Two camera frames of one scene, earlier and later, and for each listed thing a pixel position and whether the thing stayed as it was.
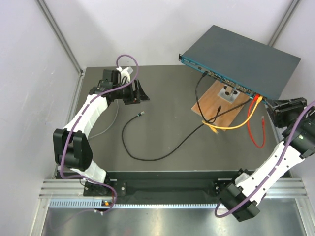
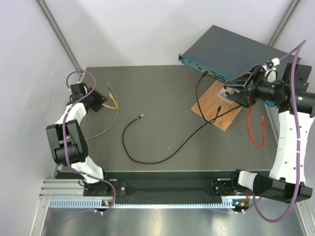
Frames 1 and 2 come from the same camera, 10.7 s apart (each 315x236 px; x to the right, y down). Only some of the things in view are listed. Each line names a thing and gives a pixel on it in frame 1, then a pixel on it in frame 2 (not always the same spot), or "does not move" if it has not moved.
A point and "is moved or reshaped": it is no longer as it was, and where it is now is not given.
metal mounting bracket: x=228 y=94 does not move
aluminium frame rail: x=287 y=188 does not move
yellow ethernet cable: x=214 y=127 is moved or reshaped
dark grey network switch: x=255 y=69 does not move
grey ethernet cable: x=111 y=125 does not move
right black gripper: x=279 y=114 → x=257 y=74
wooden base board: x=216 y=110 does not move
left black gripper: x=133 y=98 → x=100 y=99
